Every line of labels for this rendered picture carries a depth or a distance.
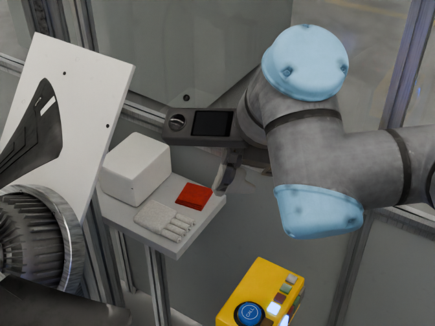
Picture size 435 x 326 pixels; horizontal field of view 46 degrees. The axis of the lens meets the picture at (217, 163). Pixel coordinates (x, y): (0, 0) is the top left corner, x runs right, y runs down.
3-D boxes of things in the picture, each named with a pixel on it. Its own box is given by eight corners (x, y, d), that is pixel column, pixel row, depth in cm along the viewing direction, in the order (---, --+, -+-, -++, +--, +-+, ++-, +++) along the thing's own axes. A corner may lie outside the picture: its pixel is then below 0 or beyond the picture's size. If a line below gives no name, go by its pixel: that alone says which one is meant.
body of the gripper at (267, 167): (274, 181, 71) (304, 154, 60) (214, 170, 70) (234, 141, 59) (279, 130, 74) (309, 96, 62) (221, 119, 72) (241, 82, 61)
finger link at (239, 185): (246, 215, 77) (264, 178, 70) (208, 208, 76) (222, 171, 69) (246, 198, 79) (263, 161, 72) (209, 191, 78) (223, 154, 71)
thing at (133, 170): (129, 154, 154) (125, 125, 147) (173, 173, 148) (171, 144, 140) (91, 188, 143) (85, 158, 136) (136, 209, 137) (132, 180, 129)
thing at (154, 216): (151, 203, 139) (151, 197, 137) (197, 224, 133) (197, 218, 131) (132, 222, 133) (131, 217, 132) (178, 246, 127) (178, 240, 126)
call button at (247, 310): (245, 303, 91) (245, 297, 90) (265, 314, 89) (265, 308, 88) (233, 320, 88) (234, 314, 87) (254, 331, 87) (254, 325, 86)
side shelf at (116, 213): (125, 158, 157) (124, 151, 155) (226, 202, 143) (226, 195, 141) (70, 206, 142) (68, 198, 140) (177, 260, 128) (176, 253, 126)
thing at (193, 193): (187, 184, 144) (187, 179, 143) (213, 192, 142) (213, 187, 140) (174, 203, 139) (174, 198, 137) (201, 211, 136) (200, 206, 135)
